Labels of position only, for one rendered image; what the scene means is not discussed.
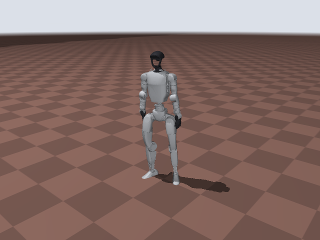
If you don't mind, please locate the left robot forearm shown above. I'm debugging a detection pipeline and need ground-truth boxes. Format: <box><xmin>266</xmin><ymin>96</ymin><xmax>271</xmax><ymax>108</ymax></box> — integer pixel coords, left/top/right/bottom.
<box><xmin>172</xmin><ymin>94</ymin><xmax>182</xmax><ymax>120</ymax></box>

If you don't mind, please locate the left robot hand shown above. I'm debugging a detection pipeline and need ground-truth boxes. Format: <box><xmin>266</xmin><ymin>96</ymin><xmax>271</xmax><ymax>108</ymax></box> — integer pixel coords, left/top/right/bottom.
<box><xmin>174</xmin><ymin>115</ymin><xmax>182</xmax><ymax>129</ymax></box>

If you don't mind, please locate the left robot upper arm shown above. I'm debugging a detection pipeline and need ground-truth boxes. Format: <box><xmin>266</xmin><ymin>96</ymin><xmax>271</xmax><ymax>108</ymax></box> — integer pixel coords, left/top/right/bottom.
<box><xmin>166</xmin><ymin>73</ymin><xmax>178</xmax><ymax>102</ymax></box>

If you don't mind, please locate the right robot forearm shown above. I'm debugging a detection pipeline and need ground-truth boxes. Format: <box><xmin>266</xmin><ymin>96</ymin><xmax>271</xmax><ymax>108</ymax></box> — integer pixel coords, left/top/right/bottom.
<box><xmin>139</xmin><ymin>96</ymin><xmax>147</xmax><ymax>113</ymax></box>

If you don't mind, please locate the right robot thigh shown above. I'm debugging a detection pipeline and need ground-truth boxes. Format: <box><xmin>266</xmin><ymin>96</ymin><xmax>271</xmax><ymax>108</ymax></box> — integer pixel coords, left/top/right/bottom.
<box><xmin>142</xmin><ymin>112</ymin><xmax>157</xmax><ymax>151</ymax></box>

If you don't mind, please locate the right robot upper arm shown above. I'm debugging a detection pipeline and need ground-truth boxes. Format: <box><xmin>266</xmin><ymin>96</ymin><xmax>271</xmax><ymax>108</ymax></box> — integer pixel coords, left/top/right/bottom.
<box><xmin>139</xmin><ymin>72</ymin><xmax>148</xmax><ymax>99</ymax></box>

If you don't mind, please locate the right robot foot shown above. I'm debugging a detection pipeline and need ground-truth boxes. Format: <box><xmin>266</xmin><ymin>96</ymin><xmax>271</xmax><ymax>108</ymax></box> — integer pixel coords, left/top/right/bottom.
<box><xmin>142</xmin><ymin>169</ymin><xmax>159</xmax><ymax>179</ymax></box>

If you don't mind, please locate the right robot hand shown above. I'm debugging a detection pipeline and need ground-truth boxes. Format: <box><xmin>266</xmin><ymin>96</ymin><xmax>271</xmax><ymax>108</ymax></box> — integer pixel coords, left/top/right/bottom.
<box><xmin>140</xmin><ymin>110</ymin><xmax>146</xmax><ymax>120</ymax></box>

